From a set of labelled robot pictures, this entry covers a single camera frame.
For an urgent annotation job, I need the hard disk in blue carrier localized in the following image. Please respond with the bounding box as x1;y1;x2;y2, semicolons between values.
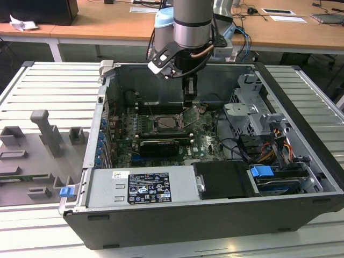
249;165;302;195

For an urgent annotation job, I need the green RAM stick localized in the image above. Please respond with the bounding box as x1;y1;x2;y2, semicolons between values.
0;175;35;181

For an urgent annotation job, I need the black RAM slot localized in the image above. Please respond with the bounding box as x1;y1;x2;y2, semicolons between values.
135;131;193;138
137;103;187;110
135;135;194;143
137;107;187;114

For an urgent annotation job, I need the blue cable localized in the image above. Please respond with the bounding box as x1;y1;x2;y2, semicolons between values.
235;25;253;63

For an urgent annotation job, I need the white paper sheet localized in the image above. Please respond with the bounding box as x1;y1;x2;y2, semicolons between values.
269;15;309;24

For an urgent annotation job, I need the orange yellow wire bundle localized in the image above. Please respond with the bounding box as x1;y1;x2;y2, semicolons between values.
257;128;294;165

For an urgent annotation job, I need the black graphics card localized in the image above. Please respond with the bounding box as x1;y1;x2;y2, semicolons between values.
139;139;180;158

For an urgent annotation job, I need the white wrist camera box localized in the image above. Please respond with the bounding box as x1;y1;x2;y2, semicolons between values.
147;49;176;79

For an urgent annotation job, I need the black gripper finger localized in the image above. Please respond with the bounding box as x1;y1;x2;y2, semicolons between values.
188;76;198;108
182;77;190;108

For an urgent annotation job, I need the grey case corner handle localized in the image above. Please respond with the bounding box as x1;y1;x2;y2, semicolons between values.
98;59;117;79

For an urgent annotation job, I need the copper coloured hose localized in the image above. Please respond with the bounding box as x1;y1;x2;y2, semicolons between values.
190;45;215;59

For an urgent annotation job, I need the black box on desk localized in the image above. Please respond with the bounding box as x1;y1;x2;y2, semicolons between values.
0;0;80;26

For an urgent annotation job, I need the crumpled white paper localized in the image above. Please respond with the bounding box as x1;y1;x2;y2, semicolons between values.
9;15;39;32

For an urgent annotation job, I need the green motherboard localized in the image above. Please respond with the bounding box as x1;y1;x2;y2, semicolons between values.
107;103;229;169

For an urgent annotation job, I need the silver metal drive cage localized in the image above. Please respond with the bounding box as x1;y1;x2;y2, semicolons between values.
223;74;291;138

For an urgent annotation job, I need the expansion slot bracket panel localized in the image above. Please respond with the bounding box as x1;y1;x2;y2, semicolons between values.
92;102;114;169

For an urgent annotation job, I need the grey power supply unit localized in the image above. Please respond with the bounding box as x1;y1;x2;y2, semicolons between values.
85;165;202;208

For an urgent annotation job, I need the CPU socket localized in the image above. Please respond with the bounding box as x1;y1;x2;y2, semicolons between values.
149;112;189;134

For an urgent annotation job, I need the blue case latch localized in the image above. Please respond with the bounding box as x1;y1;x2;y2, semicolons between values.
59;187;75;199

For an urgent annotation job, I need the wooden desk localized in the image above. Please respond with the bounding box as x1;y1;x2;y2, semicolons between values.
0;0;344;64

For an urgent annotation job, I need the grey parts rack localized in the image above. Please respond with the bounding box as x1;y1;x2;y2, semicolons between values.
0;109;91;207

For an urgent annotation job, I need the metal socket cover frame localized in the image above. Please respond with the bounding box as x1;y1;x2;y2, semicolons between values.
179;106;202;128

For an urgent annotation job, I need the black open PC case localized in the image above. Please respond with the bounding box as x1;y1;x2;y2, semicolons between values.
58;60;344;250

